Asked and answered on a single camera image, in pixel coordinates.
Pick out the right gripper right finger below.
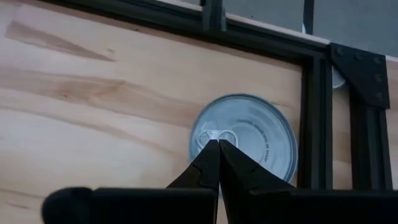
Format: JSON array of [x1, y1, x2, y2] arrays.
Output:
[[219, 139, 398, 224]]

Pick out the silver tin can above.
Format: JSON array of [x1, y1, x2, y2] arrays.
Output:
[[188, 93, 299, 184]]

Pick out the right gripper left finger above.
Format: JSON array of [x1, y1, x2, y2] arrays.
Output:
[[42, 139, 220, 224]]

